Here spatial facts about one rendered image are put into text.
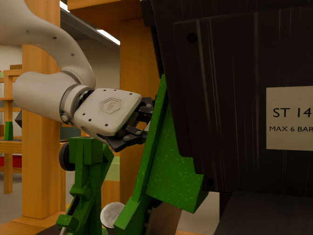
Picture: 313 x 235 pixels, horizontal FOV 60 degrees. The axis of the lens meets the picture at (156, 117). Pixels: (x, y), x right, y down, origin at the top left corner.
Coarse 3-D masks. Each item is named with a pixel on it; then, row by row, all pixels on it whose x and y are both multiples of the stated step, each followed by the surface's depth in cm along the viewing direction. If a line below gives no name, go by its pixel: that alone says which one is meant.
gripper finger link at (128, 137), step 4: (124, 136) 46; (128, 136) 45; (132, 136) 45; (140, 136) 45; (144, 136) 45; (124, 140) 45; (128, 140) 45; (132, 140) 45; (136, 140) 46; (140, 140) 46; (144, 140) 46; (132, 144) 46
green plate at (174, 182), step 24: (168, 96) 35; (168, 120) 35; (168, 144) 35; (144, 168) 35; (168, 168) 35; (192, 168) 34; (144, 192) 36; (168, 192) 35; (192, 192) 34; (144, 216) 39
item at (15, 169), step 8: (0, 72) 534; (0, 80) 526; (0, 104) 537; (0, 128) 542; (0, 136) 542; (16, 136) 554; (0, 160) 537; (16, 160) 525; (0, 168) 527; (16, 168) 521
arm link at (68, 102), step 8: (72, 88) 50; (80, 88) 50; (88, 88) 52; (64, 96) 50; (72, 96) 49; (64, 104) 49; (72, 104) 49; (64, 112) 50; (72, 112) 50; (64, 120) 50; (72, 120) 51
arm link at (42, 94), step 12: (36, 72) 57; (60, 72) 57; (24, 84) 53; (36, 84) 53; (48, 84) 52; (60, 84) 52; (72, 84) 52; (24, 96) 53; (36, 96) 52; (48, 96) 51; (60, 96) 50; (24, 108) 55; (36, 108) 53; (48, 108) 51; (60, 120) 52
